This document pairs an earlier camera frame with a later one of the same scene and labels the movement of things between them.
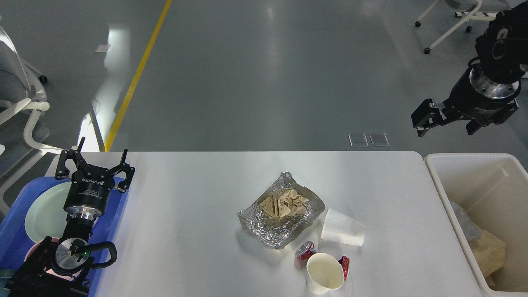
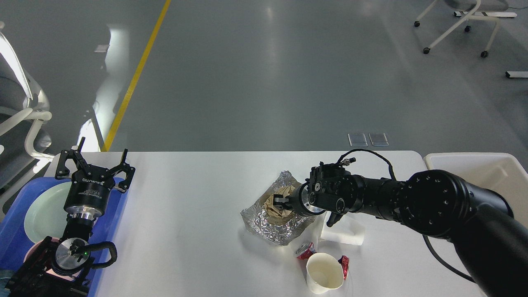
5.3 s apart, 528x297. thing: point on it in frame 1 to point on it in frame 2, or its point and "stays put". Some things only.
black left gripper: [89, 190] stays put
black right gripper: [474, 96] to [299, 201]
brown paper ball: [284, 203] stays put
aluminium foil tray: [274, 232] stays put
